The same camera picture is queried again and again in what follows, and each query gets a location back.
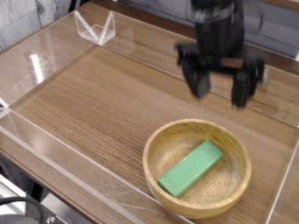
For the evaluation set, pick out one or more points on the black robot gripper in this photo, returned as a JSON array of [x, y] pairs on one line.
[[219, 40]]

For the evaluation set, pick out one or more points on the green rectangular block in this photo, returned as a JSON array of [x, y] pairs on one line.
[[191, 168]]

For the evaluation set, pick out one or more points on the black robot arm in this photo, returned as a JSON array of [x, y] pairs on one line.
[[222, 8]]

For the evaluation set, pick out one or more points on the brown wooden bowl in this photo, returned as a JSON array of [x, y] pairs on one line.
[[214, 194]]

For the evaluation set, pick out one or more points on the clear acrylic corner bracket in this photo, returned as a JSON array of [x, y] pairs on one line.
[[99, 34]]

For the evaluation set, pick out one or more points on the black metal table frame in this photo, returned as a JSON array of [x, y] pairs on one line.
[[19, 208]]

